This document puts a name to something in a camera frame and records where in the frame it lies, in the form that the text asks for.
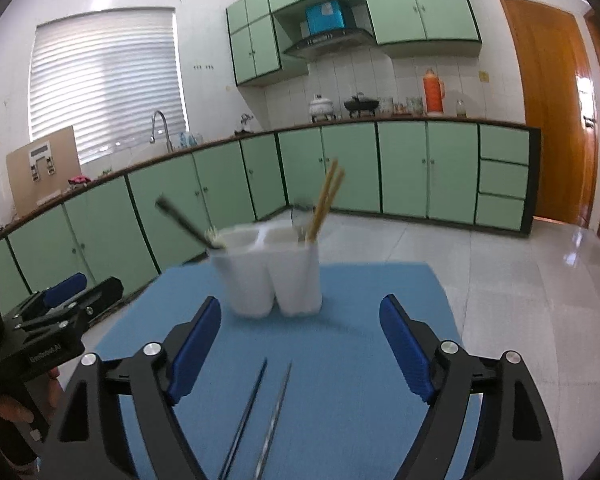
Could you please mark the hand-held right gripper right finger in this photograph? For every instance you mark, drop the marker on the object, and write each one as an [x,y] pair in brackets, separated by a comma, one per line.
[405,345]

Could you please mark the grey metal chopstick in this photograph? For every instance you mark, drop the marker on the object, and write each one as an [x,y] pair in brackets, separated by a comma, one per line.
[192,232]
[275,420]

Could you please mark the person's left hand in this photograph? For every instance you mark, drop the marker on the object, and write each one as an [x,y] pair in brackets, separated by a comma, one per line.
[12,410]

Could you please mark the green upper kitchen cabinets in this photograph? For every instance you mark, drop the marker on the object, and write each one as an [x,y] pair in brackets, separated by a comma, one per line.
[420,5]

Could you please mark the black chopstick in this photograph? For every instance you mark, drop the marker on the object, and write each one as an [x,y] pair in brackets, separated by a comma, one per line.
[243,420]
[177,216]

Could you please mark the blue table mat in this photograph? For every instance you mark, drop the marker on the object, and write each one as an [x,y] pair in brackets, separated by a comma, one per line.
[340,360]

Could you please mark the metal spoon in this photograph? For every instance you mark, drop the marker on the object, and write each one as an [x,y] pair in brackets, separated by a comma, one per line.
[300,217]

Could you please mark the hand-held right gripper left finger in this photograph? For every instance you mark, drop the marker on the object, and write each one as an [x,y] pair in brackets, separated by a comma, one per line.
[195,350]

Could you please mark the white plastic utensil holder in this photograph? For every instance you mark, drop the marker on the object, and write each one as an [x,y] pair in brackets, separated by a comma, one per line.
[290,280]

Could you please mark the red cloth item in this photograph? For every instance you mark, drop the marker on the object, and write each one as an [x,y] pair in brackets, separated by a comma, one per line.
[78,181]

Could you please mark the blue box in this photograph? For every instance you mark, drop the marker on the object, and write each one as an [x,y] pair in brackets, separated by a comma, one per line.
[325,17]

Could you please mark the orange thermos flask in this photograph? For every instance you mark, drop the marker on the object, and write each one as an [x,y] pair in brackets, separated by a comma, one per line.
[434,92]

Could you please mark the glass jar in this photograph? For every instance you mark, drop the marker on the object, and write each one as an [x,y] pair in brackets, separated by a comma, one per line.
[460,109]

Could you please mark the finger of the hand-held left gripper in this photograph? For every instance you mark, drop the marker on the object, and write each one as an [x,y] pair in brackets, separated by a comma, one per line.
[65,287]
[102,295]

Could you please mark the patterned ceramic container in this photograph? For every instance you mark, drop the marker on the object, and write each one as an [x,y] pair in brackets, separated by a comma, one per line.
[414,106]
[386,106]

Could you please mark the white window blinds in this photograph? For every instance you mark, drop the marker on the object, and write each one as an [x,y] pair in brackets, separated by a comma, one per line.
[105,85]

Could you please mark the metal kitchen faucet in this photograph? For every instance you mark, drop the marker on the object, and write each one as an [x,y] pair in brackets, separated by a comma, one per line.
[161,120]

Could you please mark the metal range hood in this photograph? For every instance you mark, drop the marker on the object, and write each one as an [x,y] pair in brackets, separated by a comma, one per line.
[330,42]

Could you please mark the cardboard box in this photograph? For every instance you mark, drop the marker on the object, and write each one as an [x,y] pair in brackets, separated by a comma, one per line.
[45,180]

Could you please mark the small metal kettle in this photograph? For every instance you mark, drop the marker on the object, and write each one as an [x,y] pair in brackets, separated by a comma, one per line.
[244,125]

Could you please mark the green lower kitchen cabinets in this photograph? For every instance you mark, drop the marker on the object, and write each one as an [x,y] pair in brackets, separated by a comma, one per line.
[405,170]

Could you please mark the green kitchen cabinets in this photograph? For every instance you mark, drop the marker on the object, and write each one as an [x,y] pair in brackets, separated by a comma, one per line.
[405,170]
[420,5]

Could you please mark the drinking glasses by faucet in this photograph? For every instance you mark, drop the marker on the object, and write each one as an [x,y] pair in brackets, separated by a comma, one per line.
[190,140]

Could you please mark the white cooking pot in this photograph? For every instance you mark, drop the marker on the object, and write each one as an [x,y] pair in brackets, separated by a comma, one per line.
[322,107]

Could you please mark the black wok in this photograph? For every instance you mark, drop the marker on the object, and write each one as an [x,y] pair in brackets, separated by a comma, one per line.
[361,105]

